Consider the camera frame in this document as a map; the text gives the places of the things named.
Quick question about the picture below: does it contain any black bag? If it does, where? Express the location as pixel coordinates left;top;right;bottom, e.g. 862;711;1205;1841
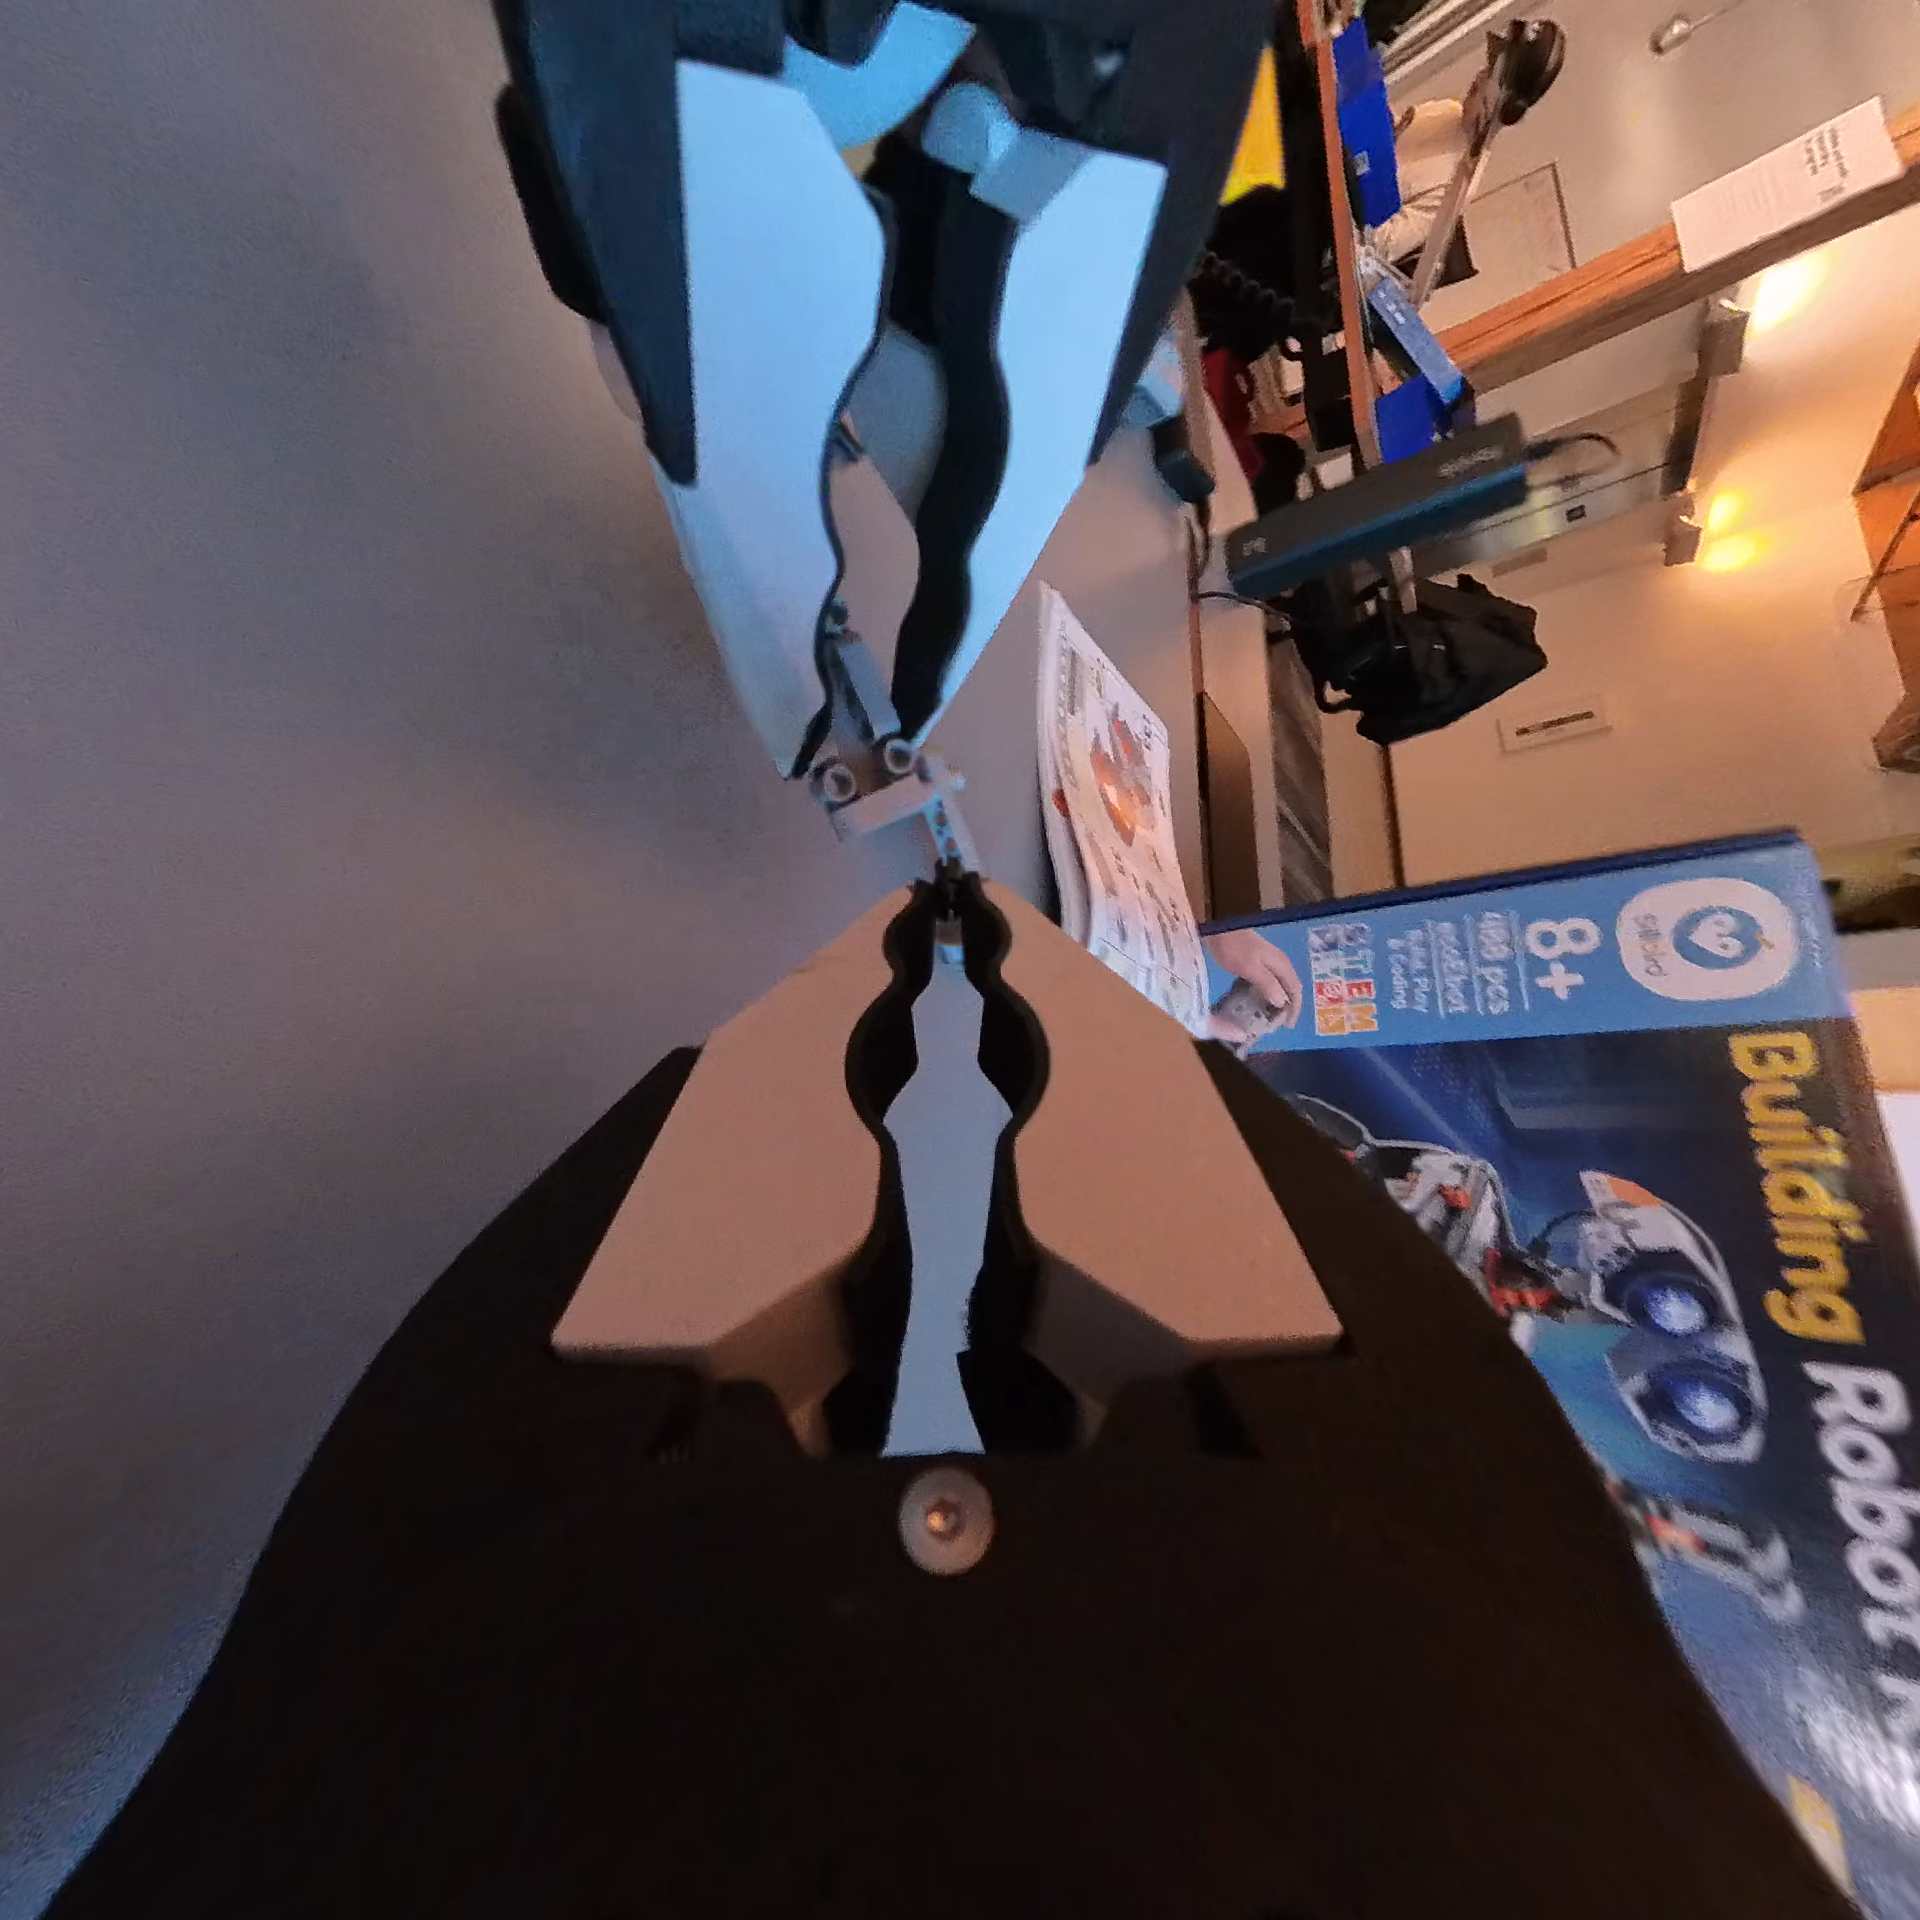
1295;570;1550;748

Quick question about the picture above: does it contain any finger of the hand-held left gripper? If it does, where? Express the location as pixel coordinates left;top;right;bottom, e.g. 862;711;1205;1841
657;55;900;779
877;134;1176;748

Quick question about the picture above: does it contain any white paper sign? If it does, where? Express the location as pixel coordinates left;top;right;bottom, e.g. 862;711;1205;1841
1667;91;1901;274

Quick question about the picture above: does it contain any black panel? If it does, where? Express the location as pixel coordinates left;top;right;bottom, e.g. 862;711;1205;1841
1194;689;1265;920

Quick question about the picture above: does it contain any grey toy block frame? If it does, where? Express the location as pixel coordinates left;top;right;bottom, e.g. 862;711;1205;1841
805;601;969;843

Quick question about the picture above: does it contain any blue toy box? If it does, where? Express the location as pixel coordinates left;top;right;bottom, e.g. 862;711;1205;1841
1198;829;1920;1920

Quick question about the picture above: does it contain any dark blue flat device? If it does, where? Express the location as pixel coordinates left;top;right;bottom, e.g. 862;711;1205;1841
1222;411;1532;596

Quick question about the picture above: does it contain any grey desk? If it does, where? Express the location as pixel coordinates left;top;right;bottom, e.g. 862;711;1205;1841
0;0;1205;1914

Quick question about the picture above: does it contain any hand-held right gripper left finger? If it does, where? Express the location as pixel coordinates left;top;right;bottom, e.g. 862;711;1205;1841
550;881;920;1454

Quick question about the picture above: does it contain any wooden shelf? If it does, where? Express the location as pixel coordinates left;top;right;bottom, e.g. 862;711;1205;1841
1441;150;1920;397

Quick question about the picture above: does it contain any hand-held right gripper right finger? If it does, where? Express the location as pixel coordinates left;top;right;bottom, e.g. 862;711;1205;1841
958;877;1346;1454

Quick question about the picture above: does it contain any instruction booklet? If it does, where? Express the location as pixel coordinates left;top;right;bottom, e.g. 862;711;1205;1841
1034;582;1216;1037

